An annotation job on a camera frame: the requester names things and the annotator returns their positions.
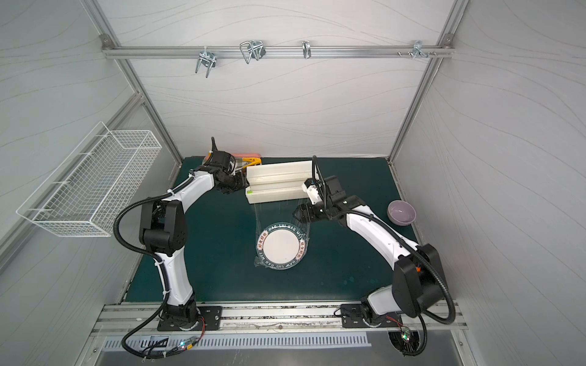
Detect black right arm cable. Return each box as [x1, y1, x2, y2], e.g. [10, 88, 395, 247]
[310, 155, 457, 357]

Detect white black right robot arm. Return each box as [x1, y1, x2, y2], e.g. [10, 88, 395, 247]
[294, 176, 455, 324]

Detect metal bracket clamp right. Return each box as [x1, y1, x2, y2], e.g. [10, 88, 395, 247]
[397, 41, 436, 59]

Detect cream plastic wrap dispenser box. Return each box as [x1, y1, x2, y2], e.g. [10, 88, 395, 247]
[245, 160, 312, 204]

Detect yellow handled tongs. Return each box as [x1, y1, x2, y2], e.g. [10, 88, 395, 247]
[235, 156, 262, 171]

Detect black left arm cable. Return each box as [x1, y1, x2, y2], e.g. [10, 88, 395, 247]
[113, 136, 218, 360]

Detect pink tray checkered cloth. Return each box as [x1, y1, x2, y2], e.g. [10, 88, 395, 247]
[233, 153, 262, 170]

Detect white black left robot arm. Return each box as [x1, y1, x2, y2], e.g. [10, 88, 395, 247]
[139, 150, 247, 325]

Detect white wire basket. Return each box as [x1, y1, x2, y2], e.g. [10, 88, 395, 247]
[16, 122, 162, 237]

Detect white slotted vent strip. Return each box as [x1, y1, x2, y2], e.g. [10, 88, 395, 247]
[128, 332, 372, 351]

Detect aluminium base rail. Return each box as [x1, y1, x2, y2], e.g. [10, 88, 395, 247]
[91, 299, 468, 337]

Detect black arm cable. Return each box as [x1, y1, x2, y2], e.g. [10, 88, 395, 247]
[113, 136, 218, 360]
[310, 155, 457, 357]

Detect lilac ceramic bowl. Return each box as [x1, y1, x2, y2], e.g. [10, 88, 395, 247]
[387, 200, 417, 227]

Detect small metal hook clamp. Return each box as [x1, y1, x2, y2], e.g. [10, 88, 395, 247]
[302, 41, 311, 59]

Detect clear plastic wrap sheet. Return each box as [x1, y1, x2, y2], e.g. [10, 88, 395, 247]
[253, 198, 311, 271]

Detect metal U-bolt clamp middle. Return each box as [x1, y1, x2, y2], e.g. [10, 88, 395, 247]
[239, 40, 266, 64]

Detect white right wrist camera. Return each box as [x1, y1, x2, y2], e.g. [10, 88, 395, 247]
[302, 178, 323, 205]

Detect metal u-bolt clamp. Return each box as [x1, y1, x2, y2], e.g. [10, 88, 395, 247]
[239, 40, 266, 64]
[195, 49, 217, 78]

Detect white plate green rim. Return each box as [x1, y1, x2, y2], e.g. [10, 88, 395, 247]
[255, 222, 308, 271]

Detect aluminium top rail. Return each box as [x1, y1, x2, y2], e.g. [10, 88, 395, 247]
[102, 44, 456, 59]

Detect metal U-bolt clamp left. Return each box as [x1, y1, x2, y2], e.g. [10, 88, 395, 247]
[195, 49, 217, 78]

